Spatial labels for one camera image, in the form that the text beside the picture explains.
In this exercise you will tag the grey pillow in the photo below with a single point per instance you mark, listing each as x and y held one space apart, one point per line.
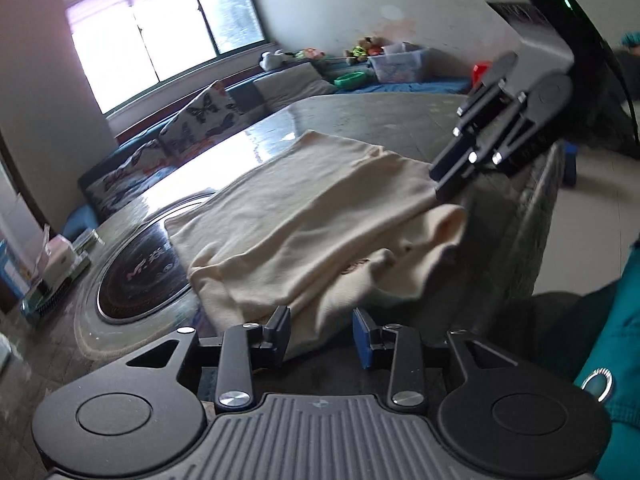
295 85

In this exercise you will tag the black and white plush toy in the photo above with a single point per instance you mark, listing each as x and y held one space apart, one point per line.
272 60

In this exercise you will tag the window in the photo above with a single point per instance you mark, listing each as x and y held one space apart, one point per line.
150 35

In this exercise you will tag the pink and green plush toy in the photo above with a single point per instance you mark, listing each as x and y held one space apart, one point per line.
310 53

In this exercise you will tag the clear plastic storage box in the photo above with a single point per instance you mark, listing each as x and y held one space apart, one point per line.
400 65

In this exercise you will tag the large butterfly print pillow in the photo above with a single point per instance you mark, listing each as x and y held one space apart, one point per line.
200 120

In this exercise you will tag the person's teal jacket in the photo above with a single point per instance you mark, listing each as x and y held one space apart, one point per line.
622 335

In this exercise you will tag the blue plastic stool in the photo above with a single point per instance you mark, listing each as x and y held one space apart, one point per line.
570 162

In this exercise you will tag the round black induction cooktop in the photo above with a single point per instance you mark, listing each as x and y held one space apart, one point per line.
140 270

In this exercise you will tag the blue sofa cover cloth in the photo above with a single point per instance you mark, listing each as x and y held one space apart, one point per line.
425 86

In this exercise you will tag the brown and green plush toy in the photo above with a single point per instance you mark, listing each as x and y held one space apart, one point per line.
357 54

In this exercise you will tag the person's black trousers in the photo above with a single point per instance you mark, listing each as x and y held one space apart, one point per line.
560 325

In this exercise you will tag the blue box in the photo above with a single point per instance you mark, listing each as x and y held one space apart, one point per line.
14 272

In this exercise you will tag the blue sectional sofa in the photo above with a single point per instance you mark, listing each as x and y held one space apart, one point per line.
250 92

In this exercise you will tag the cream knit garment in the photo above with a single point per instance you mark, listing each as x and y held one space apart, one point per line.
310 220

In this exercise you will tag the tissue box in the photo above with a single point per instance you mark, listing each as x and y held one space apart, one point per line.
59 257

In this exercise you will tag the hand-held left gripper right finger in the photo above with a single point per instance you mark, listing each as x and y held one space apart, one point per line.
362 342

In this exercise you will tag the green plastic basin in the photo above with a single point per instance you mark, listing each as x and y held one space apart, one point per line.
350 80

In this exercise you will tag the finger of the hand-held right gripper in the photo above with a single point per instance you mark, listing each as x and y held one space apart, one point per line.
467 135
492 155

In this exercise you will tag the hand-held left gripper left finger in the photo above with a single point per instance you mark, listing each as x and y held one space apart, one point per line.
279 332

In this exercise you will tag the red plastic stool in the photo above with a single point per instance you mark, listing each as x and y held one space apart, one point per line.
481 75

